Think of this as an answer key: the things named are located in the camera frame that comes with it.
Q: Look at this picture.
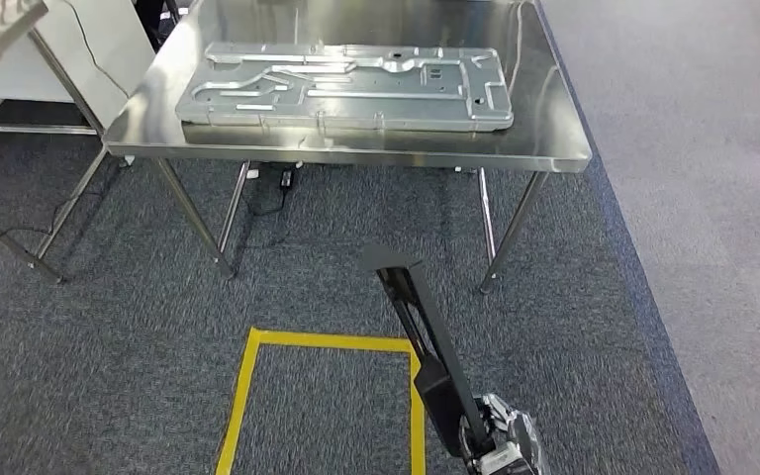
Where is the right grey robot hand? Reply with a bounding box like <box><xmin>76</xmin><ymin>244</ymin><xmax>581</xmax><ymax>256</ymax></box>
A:
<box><xmin>458</xmin><ymin>392</ymin><xmax>546</xmax><ymax>475</ymax></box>

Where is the black plastic frame part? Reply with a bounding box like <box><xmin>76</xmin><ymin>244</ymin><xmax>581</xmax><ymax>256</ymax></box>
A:
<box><xmin>358</xmin><ymin>243</ymin><xmax>496</xmax><ymax>460</ymax></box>

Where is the stainless steel workbench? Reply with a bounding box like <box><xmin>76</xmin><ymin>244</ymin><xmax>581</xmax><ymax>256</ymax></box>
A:
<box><xmin>101</xmin><ymin>0</ymin><xmax>593</xmax><ymax>296</ymax></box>

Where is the yellow floor tape square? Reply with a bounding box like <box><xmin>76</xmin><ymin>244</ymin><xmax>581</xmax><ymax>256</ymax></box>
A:
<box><xmin>214</xmin><ymin>328</ymin><xmax>428</xmax><ymax>475</ymax></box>

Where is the stamped metal plate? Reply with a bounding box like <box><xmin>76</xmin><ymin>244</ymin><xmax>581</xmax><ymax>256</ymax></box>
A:
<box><xmin>175</xmin><ymin>41</ymin><xmax>516</xmax><ymax>134</ymax></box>

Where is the white desk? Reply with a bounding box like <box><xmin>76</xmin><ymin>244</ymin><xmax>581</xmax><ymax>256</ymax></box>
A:
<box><xmin>0</xmin><ymin>0</ymin><xmax>158</xmax><ymax>129</ymax></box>

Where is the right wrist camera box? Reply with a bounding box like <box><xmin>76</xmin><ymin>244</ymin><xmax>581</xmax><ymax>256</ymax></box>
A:
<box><xmin>478</xmin><ymin>442</ymin><xmax>526</xmax><ymax>475</ymax></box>

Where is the black desk cable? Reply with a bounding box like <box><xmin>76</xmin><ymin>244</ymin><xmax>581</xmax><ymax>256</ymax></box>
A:
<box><xmin>58</xmin><ymin>0</ymin><xmax>134</xmax><ymax>100</ymax></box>

